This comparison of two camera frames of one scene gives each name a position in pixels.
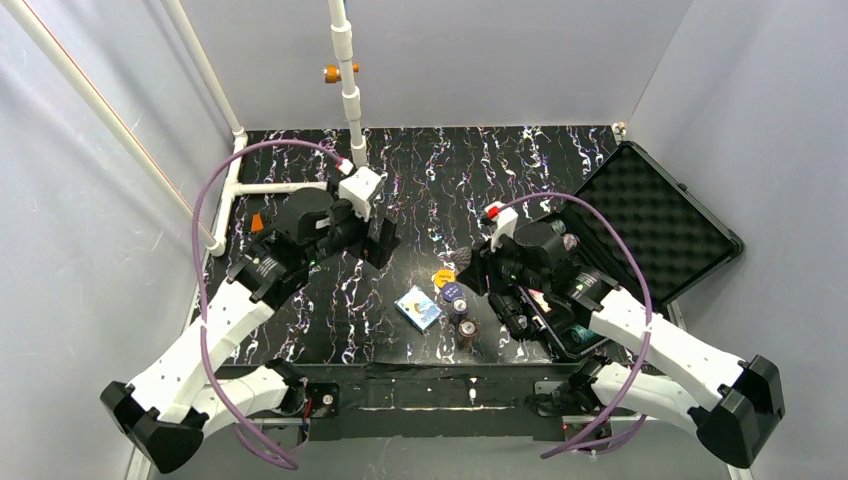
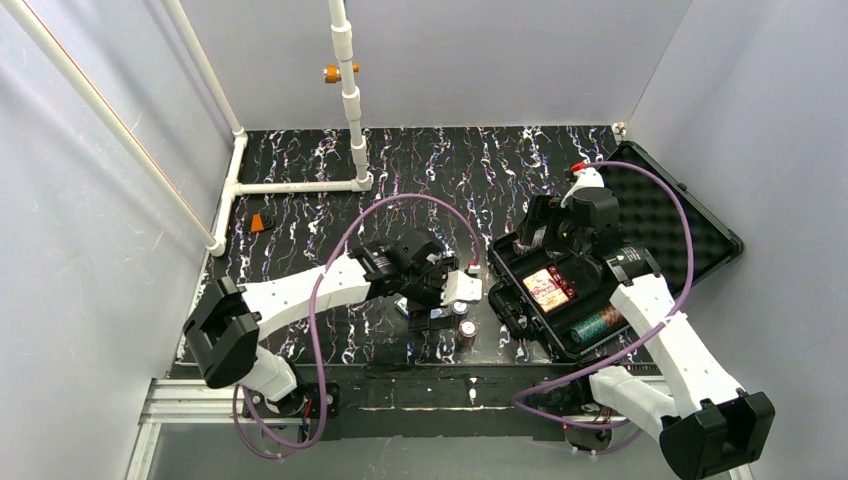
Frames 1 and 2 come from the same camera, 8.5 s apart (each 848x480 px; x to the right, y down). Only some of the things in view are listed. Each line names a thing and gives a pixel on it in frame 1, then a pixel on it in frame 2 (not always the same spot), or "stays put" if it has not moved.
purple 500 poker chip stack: [459, 311] stays put
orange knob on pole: [332, 72] stays put
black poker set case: [636, 228] stays put
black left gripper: [371, 237] → [427, 291]
